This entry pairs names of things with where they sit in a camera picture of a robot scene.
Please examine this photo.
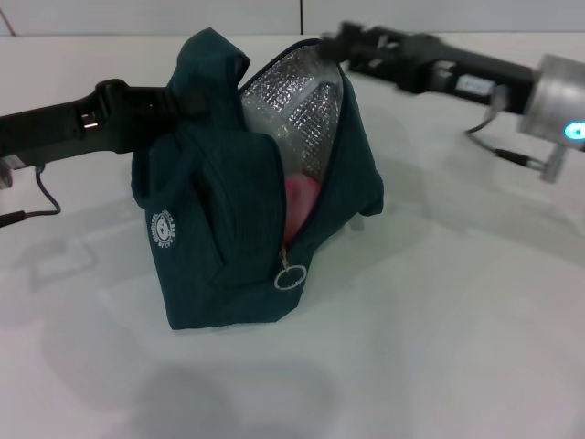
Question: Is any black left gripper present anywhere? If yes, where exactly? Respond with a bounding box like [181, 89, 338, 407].
[0, 79, 212, 169]

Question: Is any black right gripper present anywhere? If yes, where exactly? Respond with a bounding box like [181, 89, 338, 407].
[319, 20, 539, 116]

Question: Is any dark teal insulated lunch bag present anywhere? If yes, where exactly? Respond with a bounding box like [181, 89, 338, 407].
[131, 27, 386, 332]

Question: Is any pink toy peach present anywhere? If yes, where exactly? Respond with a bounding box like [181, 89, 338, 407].
[283, 173, 322, 240]

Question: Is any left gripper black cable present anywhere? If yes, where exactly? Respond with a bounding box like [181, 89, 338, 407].
[0, 166, 63, 230]

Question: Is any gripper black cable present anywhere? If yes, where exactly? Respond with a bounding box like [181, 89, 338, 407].
[464, 84, 569, 185]
[0, 166, 63, 230]

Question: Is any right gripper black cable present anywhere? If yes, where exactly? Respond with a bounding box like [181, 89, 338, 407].
[464, 84, 569, 185]

